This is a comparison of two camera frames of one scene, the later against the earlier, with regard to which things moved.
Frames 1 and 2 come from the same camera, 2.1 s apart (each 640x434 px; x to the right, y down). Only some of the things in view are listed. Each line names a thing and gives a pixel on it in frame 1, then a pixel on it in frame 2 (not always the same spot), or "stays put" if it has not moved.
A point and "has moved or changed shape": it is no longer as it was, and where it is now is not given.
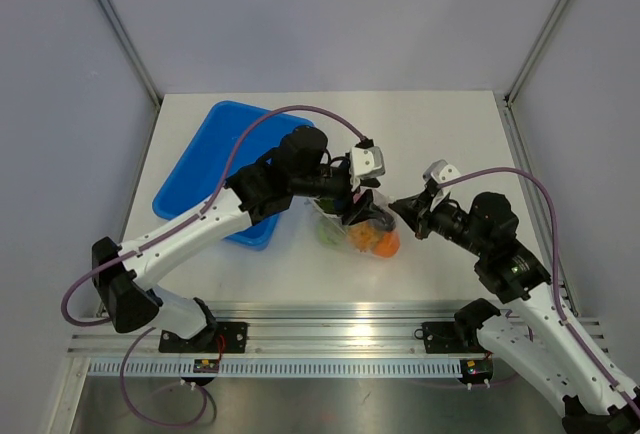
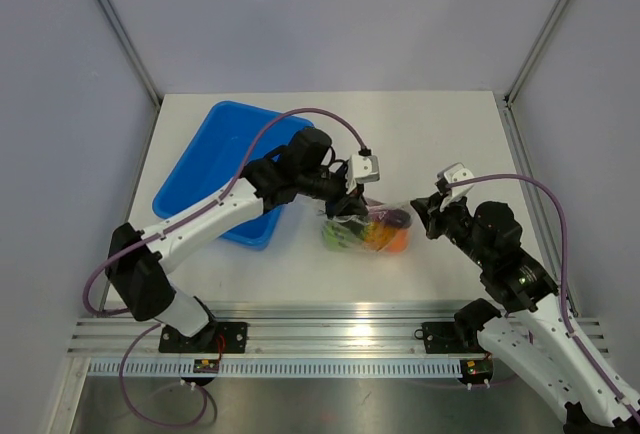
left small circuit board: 206,365 stays put
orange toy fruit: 388,245 → 400,242
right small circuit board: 475,371 stays put
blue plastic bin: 227,139 stays put
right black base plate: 442,338 stays put
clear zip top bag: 374,233 has moved or changed shape
